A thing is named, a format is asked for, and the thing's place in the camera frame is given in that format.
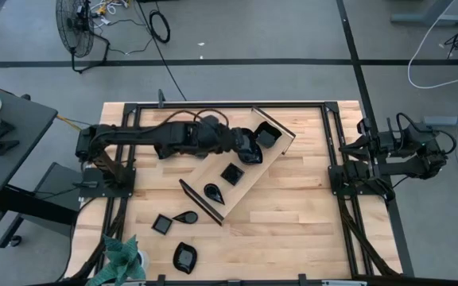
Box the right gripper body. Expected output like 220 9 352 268
371 130 403 160

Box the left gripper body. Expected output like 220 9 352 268
208 125 241 158

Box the black leaf-shaped plate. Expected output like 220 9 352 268
239 138 264 165

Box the black wavy square plate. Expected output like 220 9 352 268
254 121 282 149

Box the small black square plate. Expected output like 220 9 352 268
219 162 246 187
151 214 173 236

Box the wooden tray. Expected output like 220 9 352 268
178 106 297 226

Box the black wavy oval plate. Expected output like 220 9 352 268
173 242 198 275

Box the grey-legged desk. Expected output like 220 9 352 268
390 0 458 25

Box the white plant pot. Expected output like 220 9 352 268
138 249 150 271

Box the green artificial plant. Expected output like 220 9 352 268
87 234 147 286

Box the black floor fan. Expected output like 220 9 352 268
55 0 111 75

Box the black side table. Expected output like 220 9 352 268
0 85 81 259

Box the black triangular part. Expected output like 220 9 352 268
0 120 16 140
0 139 21 157

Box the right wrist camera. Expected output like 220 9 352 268
355 118 370 137

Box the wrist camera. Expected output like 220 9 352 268
202 114 221 129
355 118 370 137

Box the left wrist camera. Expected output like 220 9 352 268
202 114 221 129

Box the black aluminium rig frame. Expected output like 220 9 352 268
64 99 415 286

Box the black cable bundle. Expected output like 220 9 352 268
68 196 129 281
338 194 399 277

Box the white floor cable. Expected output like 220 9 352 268
406 0 458 90

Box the coiled black cable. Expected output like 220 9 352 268
135 0 188 102

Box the yellow cable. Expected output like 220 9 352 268
56 114 97 140

